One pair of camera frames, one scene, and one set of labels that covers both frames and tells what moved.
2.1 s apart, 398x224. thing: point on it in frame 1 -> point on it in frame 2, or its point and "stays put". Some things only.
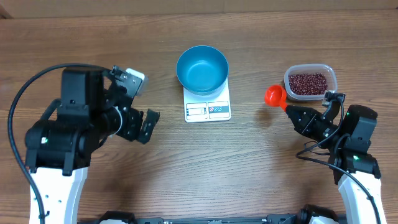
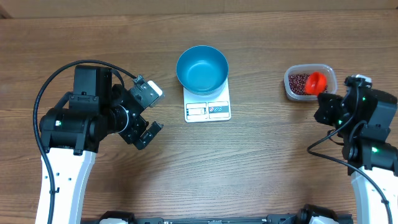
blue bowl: (202, 70) stays put
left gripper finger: (148, 126) -> (149, 134)
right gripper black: (304, 127) -> (329, 106)
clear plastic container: (310, 81) stays put
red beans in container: (308, 84) stays put
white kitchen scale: (216, 107) stays put
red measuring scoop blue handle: (276, 96) -> (315, 83)
